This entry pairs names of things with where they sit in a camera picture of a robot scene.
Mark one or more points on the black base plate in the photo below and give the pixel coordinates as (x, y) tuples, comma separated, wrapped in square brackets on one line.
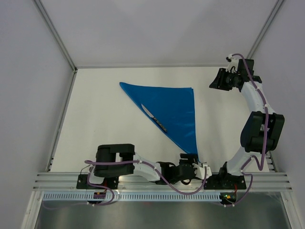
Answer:
[(111, 182), (228, 182)]

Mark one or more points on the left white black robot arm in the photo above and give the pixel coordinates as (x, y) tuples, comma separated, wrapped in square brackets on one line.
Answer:
[(121, 159)]

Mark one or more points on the left aluminium frame post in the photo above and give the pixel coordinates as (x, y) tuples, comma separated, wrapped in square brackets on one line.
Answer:
[(49, 23)]

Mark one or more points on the right aluminium frame post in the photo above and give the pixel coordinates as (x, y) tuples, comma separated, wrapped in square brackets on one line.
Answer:
[(265, 28)]

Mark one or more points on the blue cloth napkin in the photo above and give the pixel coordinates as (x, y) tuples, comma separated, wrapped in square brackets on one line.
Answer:
[(173, 107)]

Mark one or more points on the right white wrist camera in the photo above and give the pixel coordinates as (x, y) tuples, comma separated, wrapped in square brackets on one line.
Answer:
[(232, 64)]

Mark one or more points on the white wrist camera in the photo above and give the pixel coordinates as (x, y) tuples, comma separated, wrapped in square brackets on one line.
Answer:
[(202, 171), (232, 64)]

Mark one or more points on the aluminium mounting rail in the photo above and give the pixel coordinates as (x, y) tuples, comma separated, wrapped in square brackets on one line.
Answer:
[(65, 181)]

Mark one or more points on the steel knife dark handle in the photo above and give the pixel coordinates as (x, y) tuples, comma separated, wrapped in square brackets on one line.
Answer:
[(154, 118)]

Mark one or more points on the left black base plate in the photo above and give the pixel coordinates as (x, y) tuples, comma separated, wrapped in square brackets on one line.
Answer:
[(111, 182)]

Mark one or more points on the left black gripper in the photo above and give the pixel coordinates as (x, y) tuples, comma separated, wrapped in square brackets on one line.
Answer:
[(192, 159)]

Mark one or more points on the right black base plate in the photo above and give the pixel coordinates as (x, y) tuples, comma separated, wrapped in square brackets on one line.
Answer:
[(228, 182)]

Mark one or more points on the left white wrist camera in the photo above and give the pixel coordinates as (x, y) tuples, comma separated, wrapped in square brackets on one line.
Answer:
[(202, 171)]

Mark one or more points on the white slotted cable duct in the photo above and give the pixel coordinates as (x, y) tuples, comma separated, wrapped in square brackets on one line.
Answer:
[(131, 196)]

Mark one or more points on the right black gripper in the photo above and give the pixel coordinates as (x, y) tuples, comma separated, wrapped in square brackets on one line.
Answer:
[(218, 82)]

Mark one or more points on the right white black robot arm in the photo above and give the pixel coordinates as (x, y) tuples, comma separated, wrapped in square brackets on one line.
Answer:
[(263, 127)]

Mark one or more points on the aluminium frame post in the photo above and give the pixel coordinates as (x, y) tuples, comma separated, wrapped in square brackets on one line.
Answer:
[(49, 23), (265, 28)]

